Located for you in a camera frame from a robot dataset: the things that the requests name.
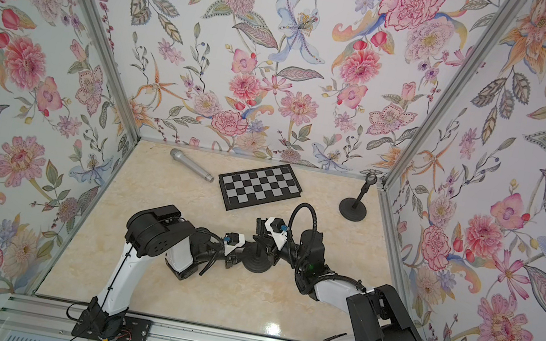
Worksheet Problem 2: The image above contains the left aluminium corner post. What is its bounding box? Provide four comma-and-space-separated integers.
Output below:
78, 0, 141, 146

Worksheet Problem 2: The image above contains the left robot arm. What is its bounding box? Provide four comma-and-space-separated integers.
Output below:
84, 205, 246, 338

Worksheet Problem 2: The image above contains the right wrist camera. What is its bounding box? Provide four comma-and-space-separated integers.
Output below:
265, 217, 288, 250

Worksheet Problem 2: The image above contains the right black corrugated cable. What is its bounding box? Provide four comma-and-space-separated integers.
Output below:
280, 199, 323, 271

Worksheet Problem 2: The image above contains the black round stand base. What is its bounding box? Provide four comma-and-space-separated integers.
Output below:
339, 197, 367, 223

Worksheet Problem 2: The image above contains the black corrugated cable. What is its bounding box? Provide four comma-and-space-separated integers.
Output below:
280, 199, 323, 271
182, 226, 229, 279

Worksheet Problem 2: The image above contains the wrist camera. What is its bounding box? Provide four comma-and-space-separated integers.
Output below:
223, 232, 246, 255
265, 217, 288, 250

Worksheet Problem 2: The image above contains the right aluminium corner post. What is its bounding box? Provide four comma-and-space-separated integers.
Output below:
382, 0, 529, 192

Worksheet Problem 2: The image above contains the left black corrugated cable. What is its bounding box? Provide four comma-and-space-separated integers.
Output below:
182, 226, 229, 279

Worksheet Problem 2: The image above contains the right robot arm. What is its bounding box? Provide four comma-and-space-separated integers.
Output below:
252, 217, 423, 341

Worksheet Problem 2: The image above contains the black white chessboard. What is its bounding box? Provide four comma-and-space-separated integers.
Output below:
218, 164, 302, 211

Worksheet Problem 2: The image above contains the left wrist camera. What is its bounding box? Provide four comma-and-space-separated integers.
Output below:
223, 232, 246, 255

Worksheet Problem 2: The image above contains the black microphone clip holder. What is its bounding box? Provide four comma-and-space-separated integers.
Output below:
365, 173, 379, 186

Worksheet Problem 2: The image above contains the black microphone stand pole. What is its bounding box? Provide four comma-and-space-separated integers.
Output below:
353, 182, 372, 208

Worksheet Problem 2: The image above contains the aluminium corner post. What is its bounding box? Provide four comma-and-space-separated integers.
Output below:
78, 0, 141, 146
382, 0, 529, 192

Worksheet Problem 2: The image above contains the black round disc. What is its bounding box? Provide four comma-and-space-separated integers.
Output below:
241, 248, 272, 274

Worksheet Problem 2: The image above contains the silver handheld microphone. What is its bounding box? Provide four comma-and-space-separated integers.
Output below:
170, 148, 214, 183

